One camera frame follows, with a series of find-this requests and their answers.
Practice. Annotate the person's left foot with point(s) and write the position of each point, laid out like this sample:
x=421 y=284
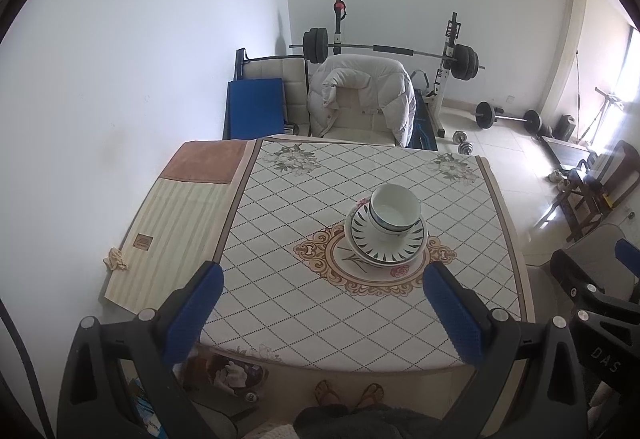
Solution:
x=327 y=391

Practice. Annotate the yellow tool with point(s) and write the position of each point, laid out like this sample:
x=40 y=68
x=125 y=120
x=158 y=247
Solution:
x=608 y=200

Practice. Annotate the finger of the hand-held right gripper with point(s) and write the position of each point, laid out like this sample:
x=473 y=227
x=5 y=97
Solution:
x=629 y=255
x=575 y=269

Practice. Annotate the diamond pattern floral tablecloth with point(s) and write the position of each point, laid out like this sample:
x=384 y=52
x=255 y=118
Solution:
x=300 y=199

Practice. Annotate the cream padded chair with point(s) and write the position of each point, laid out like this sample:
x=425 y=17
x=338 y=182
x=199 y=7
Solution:
x=275 y=74
x=355 y=119

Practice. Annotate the white weight rack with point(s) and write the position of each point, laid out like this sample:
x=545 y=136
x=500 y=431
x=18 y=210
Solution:
x=442 y=94

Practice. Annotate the blue white plastic bag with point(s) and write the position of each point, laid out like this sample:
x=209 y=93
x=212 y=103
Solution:
x=147 y=409

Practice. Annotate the person's foot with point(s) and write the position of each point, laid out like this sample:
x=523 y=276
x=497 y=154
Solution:
x=327 y=391
x=371 y=394

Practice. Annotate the white bowl with black rim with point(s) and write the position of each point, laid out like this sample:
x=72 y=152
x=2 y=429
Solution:
x=407 y=229

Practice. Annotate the white plate with pink flowers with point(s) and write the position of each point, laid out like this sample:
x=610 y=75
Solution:
x=356 y=209

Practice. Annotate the blue folded mat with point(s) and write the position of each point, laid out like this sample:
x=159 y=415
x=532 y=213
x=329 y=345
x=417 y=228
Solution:
x=255 y=109

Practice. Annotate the blue rim bowl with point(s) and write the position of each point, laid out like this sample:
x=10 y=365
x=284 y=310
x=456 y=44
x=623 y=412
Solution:
x=395 y=206

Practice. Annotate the beige door frame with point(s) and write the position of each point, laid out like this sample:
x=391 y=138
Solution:
x=565 y=44

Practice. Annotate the crumpled beige rag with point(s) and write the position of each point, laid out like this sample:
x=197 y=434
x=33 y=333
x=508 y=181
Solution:
x=115 y=259

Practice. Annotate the dark floor mat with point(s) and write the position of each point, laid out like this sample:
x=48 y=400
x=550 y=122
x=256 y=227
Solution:
x=565 y=151

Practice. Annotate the long barbell with black plates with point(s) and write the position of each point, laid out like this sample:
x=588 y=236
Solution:
x=395 y=50

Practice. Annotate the chrome dumbbell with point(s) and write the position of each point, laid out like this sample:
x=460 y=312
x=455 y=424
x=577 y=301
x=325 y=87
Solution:
x=462 y=141

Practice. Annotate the brown box with clutter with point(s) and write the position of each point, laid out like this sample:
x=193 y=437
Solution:
x=232 y=371

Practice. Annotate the pair of light shoes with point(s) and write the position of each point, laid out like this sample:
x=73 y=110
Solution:
x=557 y=179

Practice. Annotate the plate with dark striped rim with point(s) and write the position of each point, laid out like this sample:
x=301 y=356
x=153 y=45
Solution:
x=365 y=239

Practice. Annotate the blue bench pad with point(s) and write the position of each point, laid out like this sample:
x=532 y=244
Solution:
x=422 y=129

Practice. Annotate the dark wooden chair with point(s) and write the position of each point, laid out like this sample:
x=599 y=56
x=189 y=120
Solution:
x=625 y=159

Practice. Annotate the black heater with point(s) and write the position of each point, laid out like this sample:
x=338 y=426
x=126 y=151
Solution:
x=565 y=128

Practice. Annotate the small grey box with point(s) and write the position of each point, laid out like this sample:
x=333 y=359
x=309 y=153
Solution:
x=288 y=128

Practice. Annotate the striped beige mat, brown patch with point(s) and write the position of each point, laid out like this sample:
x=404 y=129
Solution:
x=175 y=219

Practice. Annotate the short barbell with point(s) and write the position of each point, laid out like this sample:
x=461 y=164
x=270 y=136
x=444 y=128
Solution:
x=507 y=118

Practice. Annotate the white down jacket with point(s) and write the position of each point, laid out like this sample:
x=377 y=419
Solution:
x=385 y=84

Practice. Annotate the person's dark clothing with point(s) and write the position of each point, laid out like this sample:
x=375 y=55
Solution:
x=360 y=424

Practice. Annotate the person's right foot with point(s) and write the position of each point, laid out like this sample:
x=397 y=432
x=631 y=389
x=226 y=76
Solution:
x=371 y=394

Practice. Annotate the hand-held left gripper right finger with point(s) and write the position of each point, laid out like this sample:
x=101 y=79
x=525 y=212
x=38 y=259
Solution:
x=452 y=314

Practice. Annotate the window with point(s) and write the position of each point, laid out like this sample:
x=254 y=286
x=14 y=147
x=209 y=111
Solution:
x=630 y=59

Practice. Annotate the metal stand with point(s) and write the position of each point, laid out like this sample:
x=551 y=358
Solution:
x=607 y=99

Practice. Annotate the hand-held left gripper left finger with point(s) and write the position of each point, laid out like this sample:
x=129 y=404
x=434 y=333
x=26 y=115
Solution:
x=195 y=309

